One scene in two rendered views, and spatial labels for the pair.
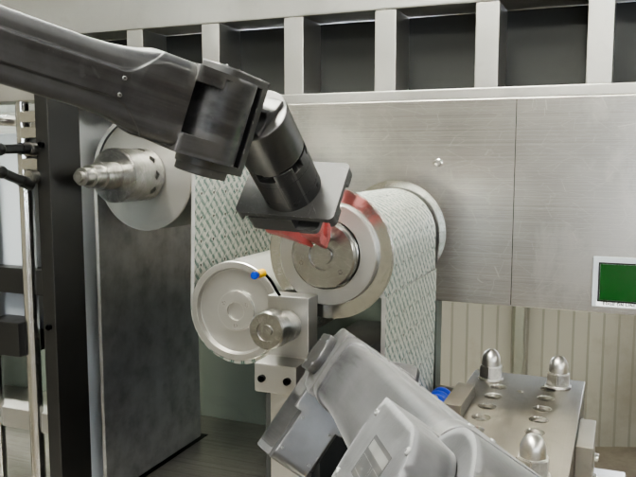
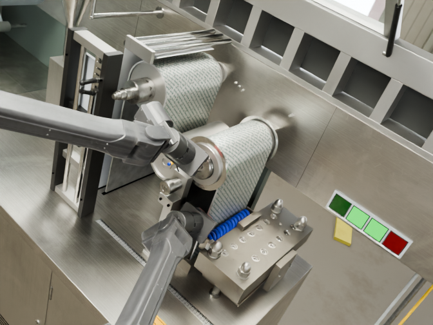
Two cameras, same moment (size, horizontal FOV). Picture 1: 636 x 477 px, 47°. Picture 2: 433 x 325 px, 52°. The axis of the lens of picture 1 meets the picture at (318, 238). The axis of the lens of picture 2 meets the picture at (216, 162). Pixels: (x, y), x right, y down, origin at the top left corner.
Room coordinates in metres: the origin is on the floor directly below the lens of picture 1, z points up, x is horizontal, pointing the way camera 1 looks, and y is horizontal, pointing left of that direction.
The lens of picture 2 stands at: (-0.15, -0.14, 1.89)
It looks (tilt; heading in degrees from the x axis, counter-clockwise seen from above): 33 degrees down; 6
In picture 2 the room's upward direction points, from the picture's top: 20 degrees clockwise
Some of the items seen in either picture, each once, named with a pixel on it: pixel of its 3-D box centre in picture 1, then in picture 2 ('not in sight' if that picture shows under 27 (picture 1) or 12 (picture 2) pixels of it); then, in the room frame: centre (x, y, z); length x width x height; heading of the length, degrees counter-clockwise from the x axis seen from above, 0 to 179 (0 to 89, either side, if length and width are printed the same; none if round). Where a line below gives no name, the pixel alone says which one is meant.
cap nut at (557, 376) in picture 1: (558, 370); (301, 222); (1.02, -0.34, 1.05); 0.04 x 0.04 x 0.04
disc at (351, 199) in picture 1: (329, 253); (203, 163); (0.81, -0.01, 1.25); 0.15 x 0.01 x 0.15; 67
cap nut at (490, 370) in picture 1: (490, 363); (278, 204); (1.06, -0.26, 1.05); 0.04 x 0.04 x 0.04
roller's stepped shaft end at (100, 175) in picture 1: (96, 176); (122, 94); (0.83, 0.25, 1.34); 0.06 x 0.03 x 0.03; 157
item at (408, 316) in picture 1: (410, 354); (232, 200); (0.90, -0.12, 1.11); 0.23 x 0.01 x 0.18; 157
